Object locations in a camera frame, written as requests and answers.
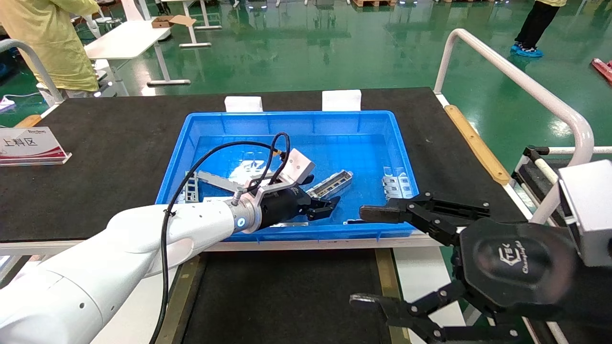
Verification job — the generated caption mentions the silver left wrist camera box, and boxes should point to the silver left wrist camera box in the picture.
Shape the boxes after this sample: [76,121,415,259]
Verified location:
[244,148,317,204]

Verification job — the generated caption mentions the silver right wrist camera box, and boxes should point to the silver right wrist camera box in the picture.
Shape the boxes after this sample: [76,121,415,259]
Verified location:
[558,159,612,268]

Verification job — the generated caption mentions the white desk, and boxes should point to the white desk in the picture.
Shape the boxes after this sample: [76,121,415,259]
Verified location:
[84,19,192,87]

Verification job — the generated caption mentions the red white sign card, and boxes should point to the red white sign card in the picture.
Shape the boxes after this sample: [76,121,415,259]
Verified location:
[0,126,73,167]

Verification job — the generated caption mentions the blue plastic bin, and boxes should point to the blue plastic bin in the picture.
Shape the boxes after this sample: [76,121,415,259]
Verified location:
[155,110,421,242]

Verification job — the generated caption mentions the red floor object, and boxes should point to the red floor object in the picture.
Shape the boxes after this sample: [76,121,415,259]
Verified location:
[591,57,612,85]

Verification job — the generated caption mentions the silver slotted metal channel part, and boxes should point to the silver slotted metal channel part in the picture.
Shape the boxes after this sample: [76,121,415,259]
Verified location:
[306,170,355,199]

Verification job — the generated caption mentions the gray windowed metal frame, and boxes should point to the gray windowed metal frame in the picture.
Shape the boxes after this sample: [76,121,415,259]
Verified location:
[184,171,199,204]

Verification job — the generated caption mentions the plain gray metal bar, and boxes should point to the plain gray metal bar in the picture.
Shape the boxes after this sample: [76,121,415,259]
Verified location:
[197,170,242,191]

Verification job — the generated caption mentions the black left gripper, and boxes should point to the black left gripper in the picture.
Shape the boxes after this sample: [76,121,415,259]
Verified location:
[260,174,341,230]

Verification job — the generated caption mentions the large white tube railing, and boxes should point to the large white tube railing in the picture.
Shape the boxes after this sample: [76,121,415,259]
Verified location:
[433,28,595,225]

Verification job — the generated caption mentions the white foam block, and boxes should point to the white foam block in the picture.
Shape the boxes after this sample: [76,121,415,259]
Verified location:
[321,89,362,112]
[224,96,264,113]

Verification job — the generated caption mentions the person in yellow jacket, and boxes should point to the person in yellow jacket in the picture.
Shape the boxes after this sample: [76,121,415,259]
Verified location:
[0,0,102,94]

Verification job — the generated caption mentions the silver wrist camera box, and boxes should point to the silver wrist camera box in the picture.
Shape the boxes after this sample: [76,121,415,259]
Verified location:
[244,148,317,204]
[558,159,612,268]

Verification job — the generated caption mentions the small white tube railing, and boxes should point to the small white tube railing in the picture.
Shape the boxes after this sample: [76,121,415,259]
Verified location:
[0,38,66,104]

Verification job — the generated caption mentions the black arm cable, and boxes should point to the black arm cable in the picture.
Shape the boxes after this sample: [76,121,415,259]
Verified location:
[150,132,291,344]

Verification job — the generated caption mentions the person in black trousers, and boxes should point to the person in black trousers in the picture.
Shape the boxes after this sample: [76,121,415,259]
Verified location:
[510,0,568,58]

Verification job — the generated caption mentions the white table frame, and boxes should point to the white table frame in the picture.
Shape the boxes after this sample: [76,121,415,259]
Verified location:
[162,0,223,49]

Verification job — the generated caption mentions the black cart with white rods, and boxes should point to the black cart with white rods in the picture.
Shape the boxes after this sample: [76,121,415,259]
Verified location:
[511,145,612,216]

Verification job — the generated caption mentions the short wooden edge strip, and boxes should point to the short wooden edge strip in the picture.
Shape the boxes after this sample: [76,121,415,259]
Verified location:
[14,114,44,129]

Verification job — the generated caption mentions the open cardboard box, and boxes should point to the open cardboard box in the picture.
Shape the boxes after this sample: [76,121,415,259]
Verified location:
[152,14,197,29]

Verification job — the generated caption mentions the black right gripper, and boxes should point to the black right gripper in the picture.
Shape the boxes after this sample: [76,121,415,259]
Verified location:
[350,192,580,344]

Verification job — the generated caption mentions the long wooden edge strip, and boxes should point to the long wooden edge strip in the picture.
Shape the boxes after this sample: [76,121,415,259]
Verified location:
[444,104,512,186]

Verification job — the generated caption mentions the ribbed silver metal bracket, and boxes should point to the ribbed silver metal bracket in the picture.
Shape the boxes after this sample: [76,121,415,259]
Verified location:
[382,167,413,199]

